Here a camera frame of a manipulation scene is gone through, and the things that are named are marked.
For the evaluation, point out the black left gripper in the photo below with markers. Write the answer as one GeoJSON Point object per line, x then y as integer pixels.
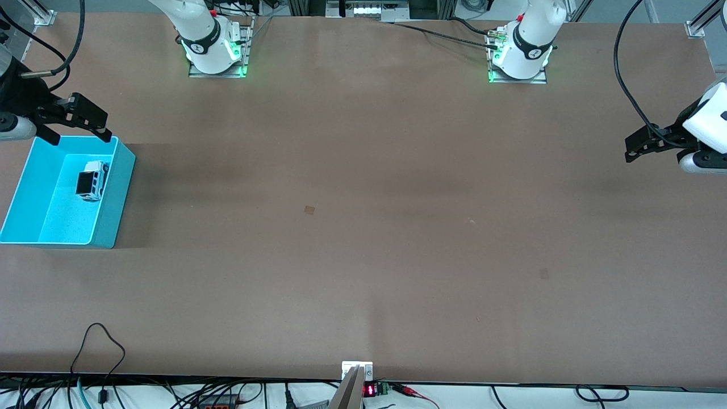
{"type": "Point", "coordinates": [674, 134]}

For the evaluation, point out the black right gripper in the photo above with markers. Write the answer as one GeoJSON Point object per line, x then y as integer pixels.
{"type": "Point", "coordinates": [24, 97]}

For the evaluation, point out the white jeep toy black roof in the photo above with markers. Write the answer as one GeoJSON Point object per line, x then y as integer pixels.
{"type": "Point", "coordinates": [93, 180]}

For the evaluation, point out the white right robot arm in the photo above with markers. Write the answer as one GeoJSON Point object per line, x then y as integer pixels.
{"type": "Point", "coordinates": [201, 34]}

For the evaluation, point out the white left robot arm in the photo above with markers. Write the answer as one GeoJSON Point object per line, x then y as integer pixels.
{"type": "Point", "coordinates": [534, 40]}

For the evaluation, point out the turquoise plastic bin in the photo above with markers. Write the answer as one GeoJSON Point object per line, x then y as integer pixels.
{"type": "Point", "coordinates": [57, 221]}

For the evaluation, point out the lit control box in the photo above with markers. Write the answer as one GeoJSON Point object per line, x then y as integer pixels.
{"type": "Point", "coordinates": [369, 8]}

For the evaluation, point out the red clip lead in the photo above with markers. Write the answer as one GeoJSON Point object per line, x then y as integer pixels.
{"type": "Point", "coordinates": [412, 392]}

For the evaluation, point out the green terminal block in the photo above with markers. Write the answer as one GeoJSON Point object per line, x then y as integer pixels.
{"type": "Point", "coordinates": [382, 388]}

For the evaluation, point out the red digit display module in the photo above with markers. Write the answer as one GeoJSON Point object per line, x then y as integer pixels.
{"type": "Point", "coordinates": [369, 390]}

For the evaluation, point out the aluminium frame corner bracket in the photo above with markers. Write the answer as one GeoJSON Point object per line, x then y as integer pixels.
{"type": "Point", "coordinates": [696, 27]}
{"type": "Point", "coordinates": [44, 17]}

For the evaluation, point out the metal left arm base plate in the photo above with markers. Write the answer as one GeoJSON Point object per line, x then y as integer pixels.
{"type": "Point", "coordinates": [517, 80]}

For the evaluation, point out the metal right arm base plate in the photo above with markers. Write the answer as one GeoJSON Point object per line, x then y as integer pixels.
{"type": "Point", "coordinates": [245, 51]}

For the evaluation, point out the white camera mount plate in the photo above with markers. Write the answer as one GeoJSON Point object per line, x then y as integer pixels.
{"type": "Point", "coordinates": [355, 366]}

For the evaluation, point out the grey aluminium mount bar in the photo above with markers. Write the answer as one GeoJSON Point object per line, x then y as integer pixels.
{"type": "Point", "coordinates": [347, 392]}

